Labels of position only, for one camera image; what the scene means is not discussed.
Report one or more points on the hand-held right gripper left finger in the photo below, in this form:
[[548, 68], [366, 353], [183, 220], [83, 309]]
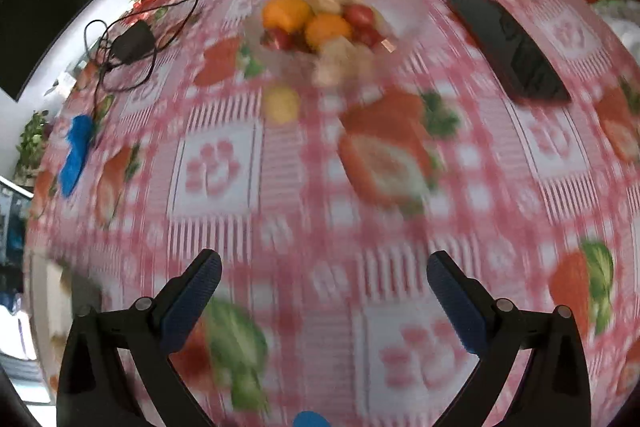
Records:
[[197, 294]]

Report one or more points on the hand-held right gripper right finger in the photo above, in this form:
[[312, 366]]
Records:
[[455, 302]]

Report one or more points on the yellow lemon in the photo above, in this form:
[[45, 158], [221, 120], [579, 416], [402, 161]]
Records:
[[281, 104]]

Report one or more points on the clear glass bowl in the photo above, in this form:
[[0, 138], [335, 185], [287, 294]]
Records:
[[400, 19]]

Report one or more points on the orange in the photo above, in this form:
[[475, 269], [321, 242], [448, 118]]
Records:
[[327, 29], [286, 13]]

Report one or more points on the red checked printed tablecloth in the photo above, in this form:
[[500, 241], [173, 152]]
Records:
[[320, 187]]

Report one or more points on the blue cloth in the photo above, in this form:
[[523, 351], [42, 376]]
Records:
[[75, 154]]

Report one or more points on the green potted plant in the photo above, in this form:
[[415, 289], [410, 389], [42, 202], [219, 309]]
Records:
[[32, 142]]

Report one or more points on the black phone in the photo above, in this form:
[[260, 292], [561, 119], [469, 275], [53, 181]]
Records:
[[507, 49]]

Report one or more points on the small red tomato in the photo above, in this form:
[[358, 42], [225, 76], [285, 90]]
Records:
[[358, 14], [280, 39], [369, 38]]

